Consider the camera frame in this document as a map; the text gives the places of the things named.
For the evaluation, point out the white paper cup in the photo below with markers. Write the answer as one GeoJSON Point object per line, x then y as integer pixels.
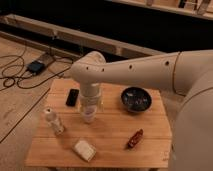
{"type": "Point", "coordinates": [88, 115]}

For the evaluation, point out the white sponge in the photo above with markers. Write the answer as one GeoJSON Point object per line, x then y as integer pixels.
{"type": "Point", "coordinates": [85, 150]}

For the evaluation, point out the black smartphone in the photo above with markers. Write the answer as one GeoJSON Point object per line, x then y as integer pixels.
{"type": "Point", "coordinates": [72, 97]}

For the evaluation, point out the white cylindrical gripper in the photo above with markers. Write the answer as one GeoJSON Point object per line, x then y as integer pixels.
{"type": "Point", "coordinates": [90, 95]}

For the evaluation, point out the red snack packet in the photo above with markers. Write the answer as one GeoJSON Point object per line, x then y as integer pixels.
{"type": "Point", "coordinates": [135, 139]}

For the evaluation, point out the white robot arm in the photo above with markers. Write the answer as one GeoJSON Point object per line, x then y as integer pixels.
{"type": "Point", "coordinates": [188, 73]}

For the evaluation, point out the dark patterned bowl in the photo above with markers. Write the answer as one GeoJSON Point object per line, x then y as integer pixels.
{"type": "Point", "coordinates": [136, 99]}

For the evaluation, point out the black power adapter box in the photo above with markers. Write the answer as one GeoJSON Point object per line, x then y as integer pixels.
{"type": "Point", "coordinates": [35, 67]}

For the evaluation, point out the wooden table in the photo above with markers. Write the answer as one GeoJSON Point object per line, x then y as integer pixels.
{"type": "Point", "coordinates": [109, 133]}

